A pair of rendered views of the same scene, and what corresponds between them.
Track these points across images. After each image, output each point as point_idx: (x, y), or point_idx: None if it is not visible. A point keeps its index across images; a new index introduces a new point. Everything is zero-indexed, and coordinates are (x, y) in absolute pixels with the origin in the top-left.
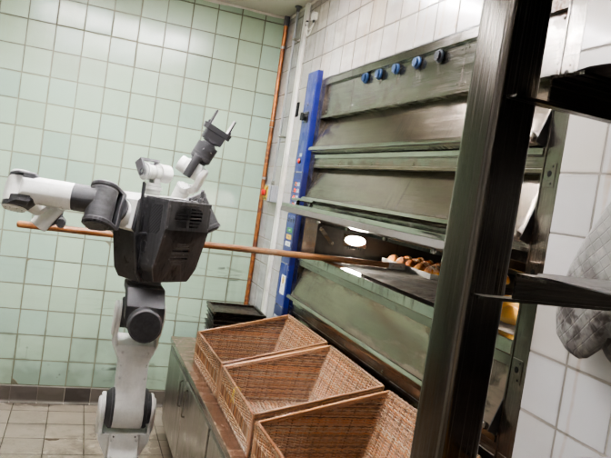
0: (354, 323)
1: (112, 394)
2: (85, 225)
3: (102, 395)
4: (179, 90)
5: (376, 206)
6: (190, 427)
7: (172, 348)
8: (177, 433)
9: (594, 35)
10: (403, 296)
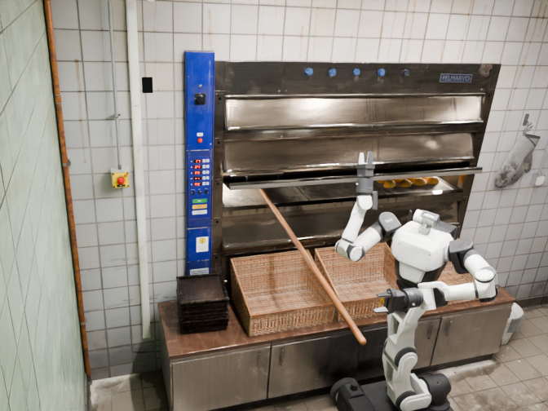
0: (337, 227)
1: (413, 348)
2: (467, 272)
3: (410, 355)
4: (42, 109)
5: (355, 161)
6: (307, 357)
7: (176, 362)
8: (263, 382)
9: (501, 83)
10: (386, 199)
